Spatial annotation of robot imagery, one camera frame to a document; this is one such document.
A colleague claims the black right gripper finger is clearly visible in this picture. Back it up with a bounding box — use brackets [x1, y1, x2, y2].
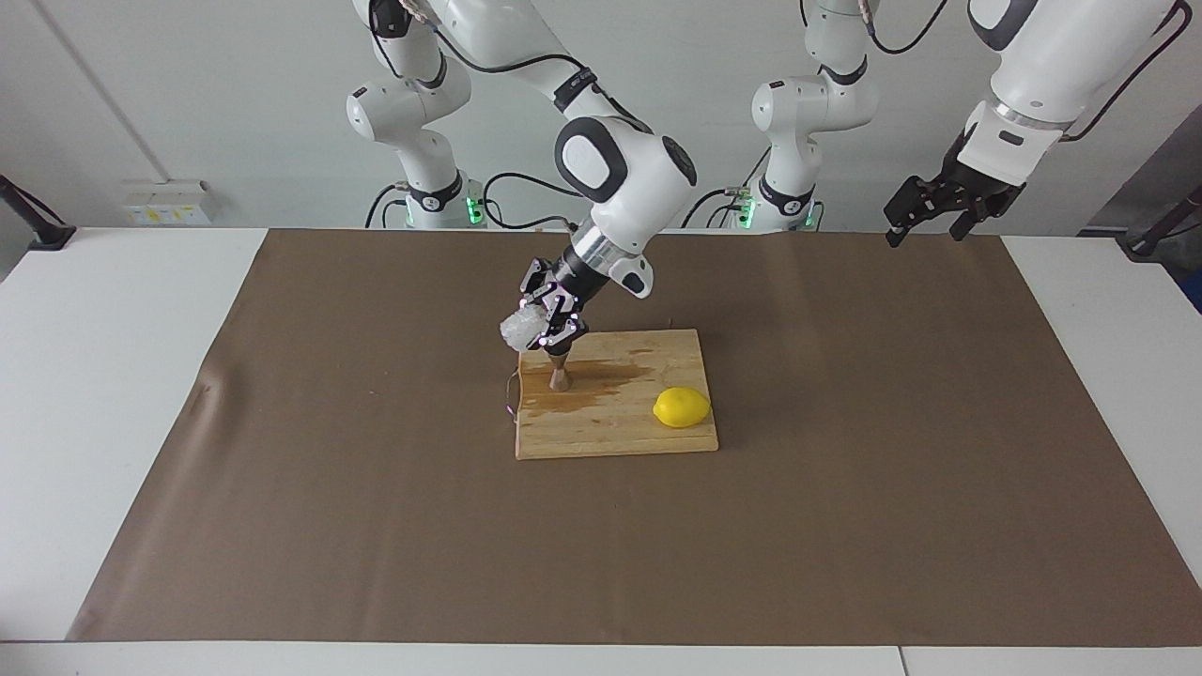
[540, 300, 591, 356]
[521, 258, 557, 306]

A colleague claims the clear plastic cup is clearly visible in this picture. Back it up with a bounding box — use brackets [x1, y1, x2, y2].
[499, 305, 550, 355]

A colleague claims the wooden cutting board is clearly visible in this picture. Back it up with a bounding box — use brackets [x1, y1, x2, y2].
[505, 328, 720, 461]

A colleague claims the yellow lemon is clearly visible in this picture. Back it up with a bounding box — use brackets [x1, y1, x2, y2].
[653, 386, 712, 430]

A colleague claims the black clamp stand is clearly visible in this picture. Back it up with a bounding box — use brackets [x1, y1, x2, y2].
[1117, 183, 1202, 262]
[0, 174, 78, 252]

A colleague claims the dark grey panel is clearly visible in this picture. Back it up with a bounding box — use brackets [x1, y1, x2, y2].
[1087, 101, 1202, 236]

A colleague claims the brown paper table mat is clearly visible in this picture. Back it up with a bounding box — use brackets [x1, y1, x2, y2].
[66, 228, 1202, 647]

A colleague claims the black base cable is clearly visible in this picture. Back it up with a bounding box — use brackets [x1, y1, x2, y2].
[681, 186, 752, 229]
[364, 183, 409, 229]

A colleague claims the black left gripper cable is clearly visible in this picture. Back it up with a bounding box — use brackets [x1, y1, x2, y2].
[798, 0, 1189, 146]

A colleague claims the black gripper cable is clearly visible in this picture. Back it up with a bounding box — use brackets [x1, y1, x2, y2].
[371, 0, 588, 234]
[798, 0, 1189, 146]

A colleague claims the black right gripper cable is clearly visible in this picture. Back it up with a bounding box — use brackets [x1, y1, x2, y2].
[371, 0, 588, 234]

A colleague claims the white wall socket box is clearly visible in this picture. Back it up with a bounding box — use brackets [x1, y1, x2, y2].
[122, 181, 215, 227]

